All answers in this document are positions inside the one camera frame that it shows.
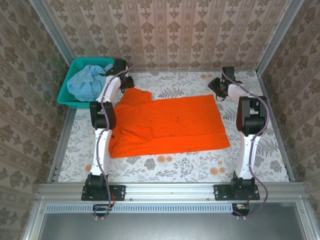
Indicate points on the orange t-shirt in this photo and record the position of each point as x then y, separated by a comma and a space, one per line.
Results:
175, 125

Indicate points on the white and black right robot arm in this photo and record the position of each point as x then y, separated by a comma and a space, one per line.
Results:
250, 117

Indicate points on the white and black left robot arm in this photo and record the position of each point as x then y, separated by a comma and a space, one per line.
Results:
101, 155

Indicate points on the light blue t-shirt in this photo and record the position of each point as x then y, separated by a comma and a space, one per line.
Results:
83, 85

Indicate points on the teal plastic basket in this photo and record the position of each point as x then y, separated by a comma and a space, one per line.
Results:
75, 62

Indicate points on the floral table cover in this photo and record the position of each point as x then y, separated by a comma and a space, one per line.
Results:
187, 170

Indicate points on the grey metal sheet panel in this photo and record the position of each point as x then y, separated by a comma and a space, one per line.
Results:
175, 227

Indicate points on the aluminium frame post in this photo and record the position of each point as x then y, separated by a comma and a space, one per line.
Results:
280, 35
50, 27

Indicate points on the aluminium side rail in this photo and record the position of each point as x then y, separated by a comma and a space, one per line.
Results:
58, 150

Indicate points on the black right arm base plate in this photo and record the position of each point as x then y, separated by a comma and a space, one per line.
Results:
221, 192

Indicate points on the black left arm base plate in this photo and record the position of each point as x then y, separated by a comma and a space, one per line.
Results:
117, 192

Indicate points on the wide aluminium frame beam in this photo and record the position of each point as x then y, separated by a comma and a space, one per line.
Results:
170, 191

